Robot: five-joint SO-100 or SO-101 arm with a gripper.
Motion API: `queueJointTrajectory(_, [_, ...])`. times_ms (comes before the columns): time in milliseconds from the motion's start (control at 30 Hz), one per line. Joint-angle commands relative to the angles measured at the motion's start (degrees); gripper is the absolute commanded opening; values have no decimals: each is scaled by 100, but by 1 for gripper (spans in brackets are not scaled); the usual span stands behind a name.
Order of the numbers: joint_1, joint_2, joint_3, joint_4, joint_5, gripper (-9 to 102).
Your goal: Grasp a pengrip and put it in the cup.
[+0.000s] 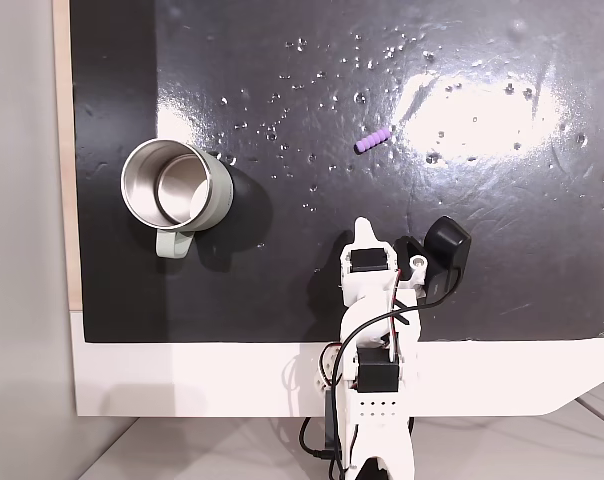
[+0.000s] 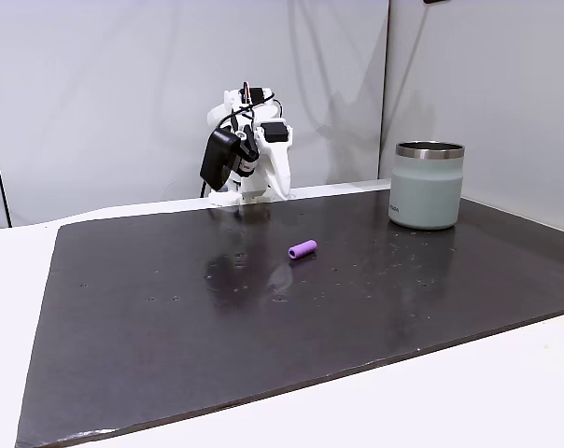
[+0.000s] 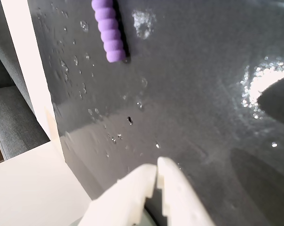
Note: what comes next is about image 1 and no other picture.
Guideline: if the black table mat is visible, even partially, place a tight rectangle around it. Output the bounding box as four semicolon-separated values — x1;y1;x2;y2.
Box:
69;0;604;345

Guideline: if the black camera cable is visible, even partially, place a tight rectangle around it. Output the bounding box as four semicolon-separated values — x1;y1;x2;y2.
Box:
330;272;466;474

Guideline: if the pale green steel cup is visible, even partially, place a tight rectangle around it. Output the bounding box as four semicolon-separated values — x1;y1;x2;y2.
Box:
120;138;235;260

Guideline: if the wooden board strip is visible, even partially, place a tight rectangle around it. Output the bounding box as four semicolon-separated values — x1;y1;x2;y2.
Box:
51;0;84;314

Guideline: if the purple ribbed pen grip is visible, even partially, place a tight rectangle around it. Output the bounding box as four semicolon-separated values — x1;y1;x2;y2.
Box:
354;128;392;154

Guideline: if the black power cable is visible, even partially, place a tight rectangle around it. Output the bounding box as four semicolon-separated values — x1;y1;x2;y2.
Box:
299;413;344;480

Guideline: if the black oval camera box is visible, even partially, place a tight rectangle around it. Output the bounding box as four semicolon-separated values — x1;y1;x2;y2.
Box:
394;215;473;301

